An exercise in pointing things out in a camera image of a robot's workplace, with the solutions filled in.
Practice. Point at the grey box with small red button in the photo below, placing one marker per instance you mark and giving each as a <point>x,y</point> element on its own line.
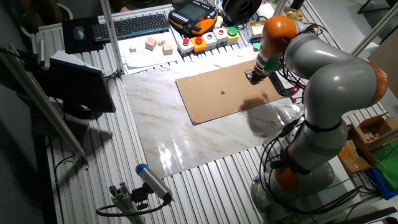
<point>221,35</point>

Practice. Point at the brown flat board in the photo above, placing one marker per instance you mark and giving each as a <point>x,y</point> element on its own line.
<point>387,65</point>

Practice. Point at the silver camera with blue end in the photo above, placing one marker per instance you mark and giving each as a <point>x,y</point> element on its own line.
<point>152,180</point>

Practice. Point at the upright aluminium frame post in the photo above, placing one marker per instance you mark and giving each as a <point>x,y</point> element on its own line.
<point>111,34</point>

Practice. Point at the small wooden cube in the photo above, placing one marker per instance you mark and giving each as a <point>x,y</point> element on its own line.
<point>133,49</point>

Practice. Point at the orange box with red button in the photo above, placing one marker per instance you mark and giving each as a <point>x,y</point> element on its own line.
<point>199,44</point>

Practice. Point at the small carton with white label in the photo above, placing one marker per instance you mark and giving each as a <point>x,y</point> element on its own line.
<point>256,30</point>

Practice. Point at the black filament spool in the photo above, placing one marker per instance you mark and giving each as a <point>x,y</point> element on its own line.
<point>230,14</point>

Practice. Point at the medium wooden cube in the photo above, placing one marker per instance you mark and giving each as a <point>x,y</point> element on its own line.
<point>168,49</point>

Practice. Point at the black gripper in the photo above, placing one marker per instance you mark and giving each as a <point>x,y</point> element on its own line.
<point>258,74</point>

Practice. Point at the orange and black teach pendant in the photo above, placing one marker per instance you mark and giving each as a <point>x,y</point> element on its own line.
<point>192,14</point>

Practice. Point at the black computer monitor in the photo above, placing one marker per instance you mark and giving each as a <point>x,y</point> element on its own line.
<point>77,87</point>

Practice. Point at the white marble pattern mat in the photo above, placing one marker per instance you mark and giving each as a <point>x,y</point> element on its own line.
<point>174,130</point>

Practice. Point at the black computer keyboard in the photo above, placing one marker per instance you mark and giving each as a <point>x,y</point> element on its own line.
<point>130,27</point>

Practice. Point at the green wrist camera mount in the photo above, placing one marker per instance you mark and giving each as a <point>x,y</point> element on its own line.
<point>273,67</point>

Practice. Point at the grey box with green button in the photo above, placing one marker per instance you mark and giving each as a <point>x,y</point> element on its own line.
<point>210,40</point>

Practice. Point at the open cardboard box with blocks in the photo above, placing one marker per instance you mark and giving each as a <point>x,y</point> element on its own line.
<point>373,127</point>

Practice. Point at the small orange brown carton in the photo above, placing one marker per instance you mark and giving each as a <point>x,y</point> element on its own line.
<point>351,158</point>

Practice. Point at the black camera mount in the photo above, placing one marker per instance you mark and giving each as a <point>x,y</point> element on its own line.
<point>140,196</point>

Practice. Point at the yellow box with green button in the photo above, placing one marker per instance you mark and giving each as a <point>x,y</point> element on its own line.
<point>232,34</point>

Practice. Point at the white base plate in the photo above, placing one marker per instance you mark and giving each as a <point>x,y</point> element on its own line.
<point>345,177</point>

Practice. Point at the white rounded object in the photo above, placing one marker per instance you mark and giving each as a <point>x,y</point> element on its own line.
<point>219,22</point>

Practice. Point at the tiny wooden piece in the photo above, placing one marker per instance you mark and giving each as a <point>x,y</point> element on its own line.
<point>161,43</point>

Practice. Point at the blue grey computer mouse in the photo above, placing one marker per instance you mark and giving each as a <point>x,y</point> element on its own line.
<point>78,33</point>

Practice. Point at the slanted aluminium frame beam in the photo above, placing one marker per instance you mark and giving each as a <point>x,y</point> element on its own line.
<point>46,107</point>
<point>376,29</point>

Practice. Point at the large wooden cube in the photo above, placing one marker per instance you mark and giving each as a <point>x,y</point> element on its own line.
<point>150,44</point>

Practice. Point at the blue bag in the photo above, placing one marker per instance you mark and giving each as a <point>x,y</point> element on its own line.
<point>381,186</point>

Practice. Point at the green cloth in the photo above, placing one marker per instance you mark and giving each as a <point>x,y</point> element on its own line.
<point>388,165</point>

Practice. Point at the brown cardboard sheet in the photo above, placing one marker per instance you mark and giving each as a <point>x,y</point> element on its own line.
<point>211,96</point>

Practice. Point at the short aluminium profile stub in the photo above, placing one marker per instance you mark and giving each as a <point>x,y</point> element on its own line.
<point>124,202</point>

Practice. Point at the white paper sheet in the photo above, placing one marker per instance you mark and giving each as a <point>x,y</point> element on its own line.
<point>146,60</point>

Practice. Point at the black mouse pad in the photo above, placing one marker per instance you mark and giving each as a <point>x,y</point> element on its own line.
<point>70,46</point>

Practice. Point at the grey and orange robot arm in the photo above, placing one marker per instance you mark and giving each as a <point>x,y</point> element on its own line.
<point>339,84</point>

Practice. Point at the silver cylindrical camera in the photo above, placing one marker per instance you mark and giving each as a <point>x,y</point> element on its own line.
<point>42,53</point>

